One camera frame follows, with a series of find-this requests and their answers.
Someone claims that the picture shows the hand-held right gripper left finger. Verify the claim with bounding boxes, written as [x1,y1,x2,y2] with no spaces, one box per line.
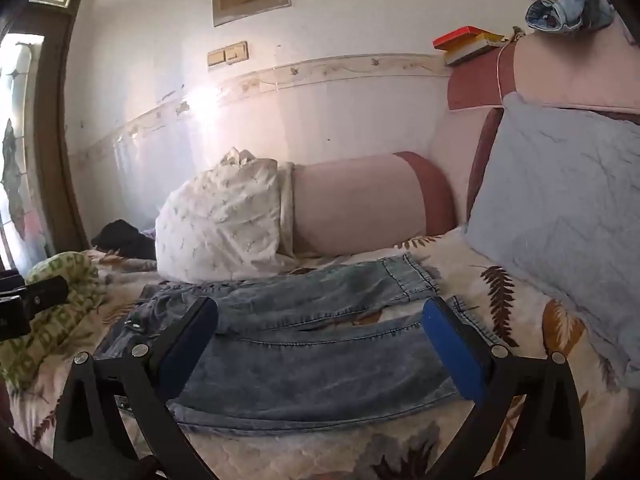
[52,296,219,480]

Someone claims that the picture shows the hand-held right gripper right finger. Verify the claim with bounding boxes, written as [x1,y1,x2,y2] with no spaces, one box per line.
[421,296,587,480]

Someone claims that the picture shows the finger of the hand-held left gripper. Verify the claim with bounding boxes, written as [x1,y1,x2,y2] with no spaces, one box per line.
[20,275,70,319]

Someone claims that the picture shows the blue denim pants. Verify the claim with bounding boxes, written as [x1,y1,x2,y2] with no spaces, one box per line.
[112,252,506,436]

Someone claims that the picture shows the green patterned cloth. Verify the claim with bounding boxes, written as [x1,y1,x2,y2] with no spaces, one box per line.
[0,252,108,391]

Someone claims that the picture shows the leaf-print blanket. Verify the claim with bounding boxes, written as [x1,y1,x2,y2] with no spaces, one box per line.
[10,227,632,480]

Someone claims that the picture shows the black cloth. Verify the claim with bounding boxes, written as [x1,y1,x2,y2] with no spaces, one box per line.
[91,219,157,260]

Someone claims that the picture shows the white leaf-print pillow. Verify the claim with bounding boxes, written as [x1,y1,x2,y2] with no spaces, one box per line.
[155,147,297,283]

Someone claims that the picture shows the pink bolster cushion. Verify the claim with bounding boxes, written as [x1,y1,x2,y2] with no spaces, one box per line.
[287,151,457,257]

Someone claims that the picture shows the light blue pillow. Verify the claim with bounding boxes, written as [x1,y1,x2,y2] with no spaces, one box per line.
[464,92,640,391]

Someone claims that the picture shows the white book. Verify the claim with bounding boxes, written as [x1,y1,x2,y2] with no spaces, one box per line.
[444,40,506,67]

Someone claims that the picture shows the pink sofa cushions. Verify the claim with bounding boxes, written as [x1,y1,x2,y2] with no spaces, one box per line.
[430,30,640,226]

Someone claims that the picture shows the crumpled denim garment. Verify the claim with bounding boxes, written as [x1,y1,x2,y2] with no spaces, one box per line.
[525,0,616,36]

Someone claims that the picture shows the wooden door frame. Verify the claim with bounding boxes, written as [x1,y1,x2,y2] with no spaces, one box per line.
[27,0,92,253]

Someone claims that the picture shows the white cable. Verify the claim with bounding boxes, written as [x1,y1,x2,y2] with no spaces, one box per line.
[495,37,526,106]

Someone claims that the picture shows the beige wall switch plate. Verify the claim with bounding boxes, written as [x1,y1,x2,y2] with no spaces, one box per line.
[207,40,249,67]

